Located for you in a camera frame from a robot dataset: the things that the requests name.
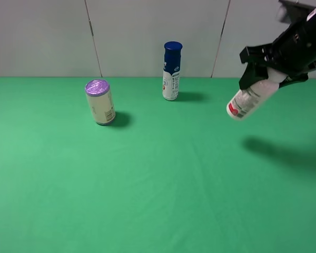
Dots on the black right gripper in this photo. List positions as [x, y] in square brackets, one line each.
[292, 53]

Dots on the white milk bottle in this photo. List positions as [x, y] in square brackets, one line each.
[245, 102]

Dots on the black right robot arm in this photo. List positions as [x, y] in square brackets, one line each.
[297, 15]

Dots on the blue and white bottle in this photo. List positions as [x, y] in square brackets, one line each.
[171, 70]

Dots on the purple lid cream can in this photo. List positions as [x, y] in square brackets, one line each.
[99, 97]

